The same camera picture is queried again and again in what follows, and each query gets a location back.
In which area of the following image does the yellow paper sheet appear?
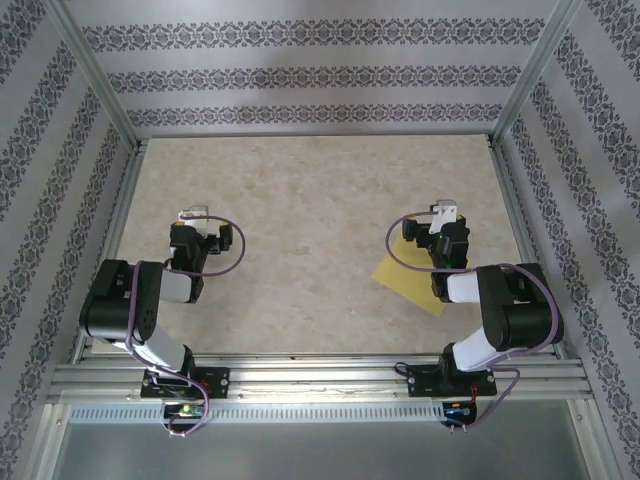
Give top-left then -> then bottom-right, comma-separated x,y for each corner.
372,234 -> 449,317

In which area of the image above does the small circuit board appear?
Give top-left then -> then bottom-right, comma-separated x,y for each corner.
163,403 -> 207,420
442,403 -> 479,420

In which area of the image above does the grey metal panel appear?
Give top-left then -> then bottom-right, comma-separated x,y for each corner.
39,402 -> 606,480

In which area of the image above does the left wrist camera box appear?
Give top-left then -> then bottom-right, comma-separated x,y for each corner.
177,203 -> 210,232

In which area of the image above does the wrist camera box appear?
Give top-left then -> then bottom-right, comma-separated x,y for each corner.
177,203 -> 210,232
428,198 -> 460,234

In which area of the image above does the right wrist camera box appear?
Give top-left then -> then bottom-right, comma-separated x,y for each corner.
428,198 -> 460,234

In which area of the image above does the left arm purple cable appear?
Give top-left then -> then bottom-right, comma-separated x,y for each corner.
124,214 -> 247,441

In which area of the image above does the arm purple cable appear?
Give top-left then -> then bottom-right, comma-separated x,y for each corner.
124,214 -> 247,441
386,210 -> 565,435

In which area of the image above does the aluminium side rail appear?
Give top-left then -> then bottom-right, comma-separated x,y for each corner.
69,138 -> 149,365
487,134 -> 569,362

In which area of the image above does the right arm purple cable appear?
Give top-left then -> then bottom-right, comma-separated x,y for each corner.
386,210 -> 565,435

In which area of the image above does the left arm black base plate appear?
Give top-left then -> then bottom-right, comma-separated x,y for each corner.
141,367 -> 231,401

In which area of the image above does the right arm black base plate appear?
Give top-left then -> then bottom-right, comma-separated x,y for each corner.
407,363 -> 498,400

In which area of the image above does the aluminium corner post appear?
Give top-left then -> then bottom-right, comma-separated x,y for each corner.
47,0 -> 144,151
492,0 -> 576,146

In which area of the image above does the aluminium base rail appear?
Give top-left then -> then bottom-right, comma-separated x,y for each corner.
47,355 -> 594,404

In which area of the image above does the slotted grey cable duct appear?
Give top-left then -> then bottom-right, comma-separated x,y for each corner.
69,403 -> 446,424

